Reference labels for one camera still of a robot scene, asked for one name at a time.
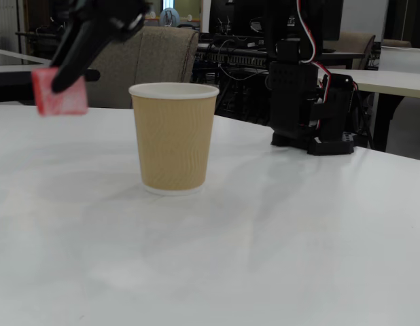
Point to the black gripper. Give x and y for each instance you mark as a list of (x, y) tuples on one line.
[(81, 40)]

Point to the red foam cube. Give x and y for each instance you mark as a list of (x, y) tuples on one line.
[(67, 102)]

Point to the black five-joint robot arm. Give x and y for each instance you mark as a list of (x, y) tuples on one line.
[(291, 95)]

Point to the white paper cup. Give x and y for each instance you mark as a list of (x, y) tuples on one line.
[(172, 142)]

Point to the dark workbench with equipment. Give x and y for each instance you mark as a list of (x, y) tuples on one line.
[(36, 37)]

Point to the dark-edged grey table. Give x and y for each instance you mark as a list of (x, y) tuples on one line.
[(9, 78)]

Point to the grey-brown fabric chair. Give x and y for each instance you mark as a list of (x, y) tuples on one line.
[(162, 57)]

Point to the round blue sign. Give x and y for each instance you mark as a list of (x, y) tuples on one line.
[(169, 17)]

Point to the wide black computer monitor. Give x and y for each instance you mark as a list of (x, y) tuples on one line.
[(237, 13)]

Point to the narrow black monitor on stand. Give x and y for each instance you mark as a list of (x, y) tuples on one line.
[(332, 20)]

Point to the beige-edged white table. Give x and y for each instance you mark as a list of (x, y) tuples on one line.
[(393, 79)]

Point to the tan chair backrest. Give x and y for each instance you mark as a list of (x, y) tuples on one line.
[(397, 43)]

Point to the plain white desk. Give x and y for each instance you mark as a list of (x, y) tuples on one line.
[(403, 59)]

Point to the tan chair with dark frame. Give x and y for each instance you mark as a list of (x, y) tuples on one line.
[(352, 44)]

